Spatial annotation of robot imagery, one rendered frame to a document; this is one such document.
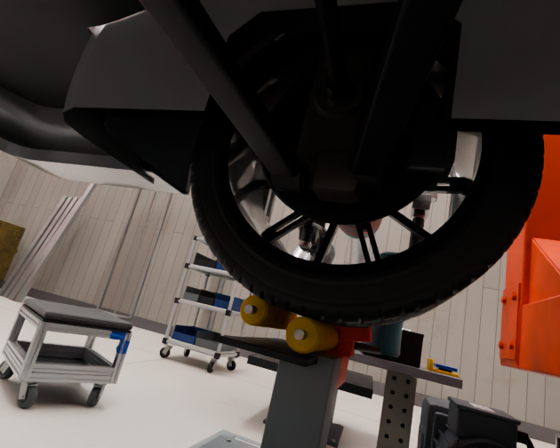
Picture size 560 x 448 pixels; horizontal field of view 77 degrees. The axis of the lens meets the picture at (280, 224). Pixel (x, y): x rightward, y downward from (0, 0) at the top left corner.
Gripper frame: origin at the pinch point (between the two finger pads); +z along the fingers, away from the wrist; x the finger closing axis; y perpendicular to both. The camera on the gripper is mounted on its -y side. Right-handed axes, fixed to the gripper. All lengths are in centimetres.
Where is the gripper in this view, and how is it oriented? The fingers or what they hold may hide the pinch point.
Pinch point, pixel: (308, 222)
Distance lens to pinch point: 117.5
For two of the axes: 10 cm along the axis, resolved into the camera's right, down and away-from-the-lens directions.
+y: -2.2, 9.4, -2.5
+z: -2.8, -3.0, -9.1
